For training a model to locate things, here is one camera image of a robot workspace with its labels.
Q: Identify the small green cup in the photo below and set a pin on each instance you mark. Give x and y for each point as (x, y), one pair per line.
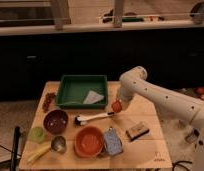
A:
(37, 135)

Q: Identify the orange bowl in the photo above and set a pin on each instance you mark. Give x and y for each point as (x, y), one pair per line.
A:
(88, 142)

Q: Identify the metal cup yellow handle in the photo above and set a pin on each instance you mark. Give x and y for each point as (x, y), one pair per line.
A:
(57, 144)

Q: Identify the dark red bowl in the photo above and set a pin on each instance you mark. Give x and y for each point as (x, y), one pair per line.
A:
(55, 121)

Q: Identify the black pole at left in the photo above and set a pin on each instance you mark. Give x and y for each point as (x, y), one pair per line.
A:
(14, 152)

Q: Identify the grey cloth in tray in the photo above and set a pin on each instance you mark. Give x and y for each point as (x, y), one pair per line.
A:
(93, 97)

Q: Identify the green plastic tray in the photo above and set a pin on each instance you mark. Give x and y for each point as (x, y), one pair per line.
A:
(74, 89)

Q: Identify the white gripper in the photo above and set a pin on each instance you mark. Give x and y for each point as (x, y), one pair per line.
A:
(124, 97)

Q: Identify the bunch of red grapes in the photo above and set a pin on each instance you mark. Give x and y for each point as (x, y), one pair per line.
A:
(49, 97)

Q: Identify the red apple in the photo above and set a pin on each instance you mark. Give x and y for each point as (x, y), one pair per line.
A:
(116, 107)

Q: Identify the blue grey sponge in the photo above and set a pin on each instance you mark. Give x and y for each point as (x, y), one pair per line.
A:
(113, 144)

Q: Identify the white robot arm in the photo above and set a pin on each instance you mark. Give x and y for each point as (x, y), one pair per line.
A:
(186, 108)

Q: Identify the white handled brush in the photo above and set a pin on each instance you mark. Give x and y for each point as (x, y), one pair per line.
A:
(82, 120)

